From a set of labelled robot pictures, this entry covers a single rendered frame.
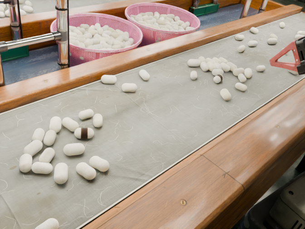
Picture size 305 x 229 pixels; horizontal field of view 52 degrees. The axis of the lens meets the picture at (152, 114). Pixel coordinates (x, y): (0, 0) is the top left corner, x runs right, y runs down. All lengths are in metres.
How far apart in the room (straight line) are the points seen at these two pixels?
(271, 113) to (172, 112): 0.22
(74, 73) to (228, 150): 0.38
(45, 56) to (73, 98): 0.33
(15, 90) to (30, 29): 0.36
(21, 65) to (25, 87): 0.27
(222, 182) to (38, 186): 0.29
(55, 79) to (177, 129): 0.29
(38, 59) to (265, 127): 0.66
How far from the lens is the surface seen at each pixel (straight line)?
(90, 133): 0.58
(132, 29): 1.02
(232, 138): 0.63
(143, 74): 0.78
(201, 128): 0.67
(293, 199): 1.01
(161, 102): 0.72
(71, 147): 0.55
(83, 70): 0.75
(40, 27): 1.02
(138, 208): 0.47
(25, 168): 0.53
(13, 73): 0.92
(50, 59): 0.98
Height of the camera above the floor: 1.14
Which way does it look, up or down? 37 degrees down
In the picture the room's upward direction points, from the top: 11 degrees clockwise
